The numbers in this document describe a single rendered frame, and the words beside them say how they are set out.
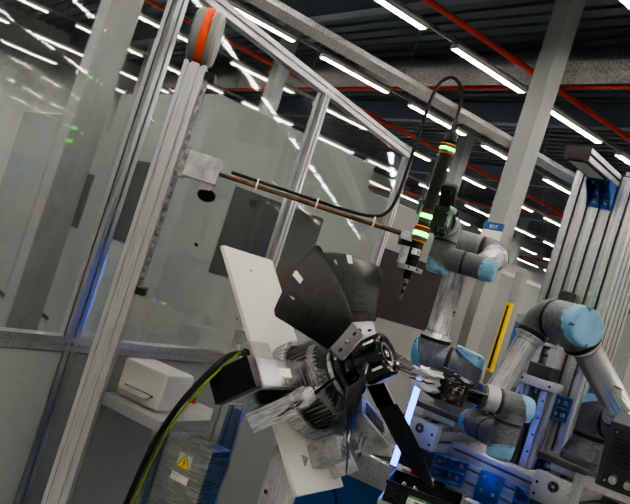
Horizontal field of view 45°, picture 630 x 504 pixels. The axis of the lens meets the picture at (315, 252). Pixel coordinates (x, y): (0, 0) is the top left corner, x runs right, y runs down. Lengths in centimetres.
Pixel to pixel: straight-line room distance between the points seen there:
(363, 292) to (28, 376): 92
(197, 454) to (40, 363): 48
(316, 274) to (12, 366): 81
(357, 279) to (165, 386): 62
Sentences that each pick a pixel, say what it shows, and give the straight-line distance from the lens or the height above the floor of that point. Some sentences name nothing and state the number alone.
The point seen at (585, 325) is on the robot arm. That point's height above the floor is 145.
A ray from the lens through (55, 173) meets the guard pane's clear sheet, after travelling 203.
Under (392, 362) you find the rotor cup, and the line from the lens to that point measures 203.
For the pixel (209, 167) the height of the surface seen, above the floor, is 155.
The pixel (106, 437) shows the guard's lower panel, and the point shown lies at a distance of 245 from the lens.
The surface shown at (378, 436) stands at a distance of 219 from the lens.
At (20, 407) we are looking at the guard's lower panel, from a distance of 217.
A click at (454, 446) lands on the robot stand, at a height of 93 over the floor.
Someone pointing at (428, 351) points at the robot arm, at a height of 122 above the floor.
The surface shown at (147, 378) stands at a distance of 225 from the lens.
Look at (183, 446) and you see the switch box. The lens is 213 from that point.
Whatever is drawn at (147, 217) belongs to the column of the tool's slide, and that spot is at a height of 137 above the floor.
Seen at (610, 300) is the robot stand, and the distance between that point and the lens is 290.
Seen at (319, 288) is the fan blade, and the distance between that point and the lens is 190.
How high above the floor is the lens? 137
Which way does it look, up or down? 1 degrees up
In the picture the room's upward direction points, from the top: 18 degrees clockwise
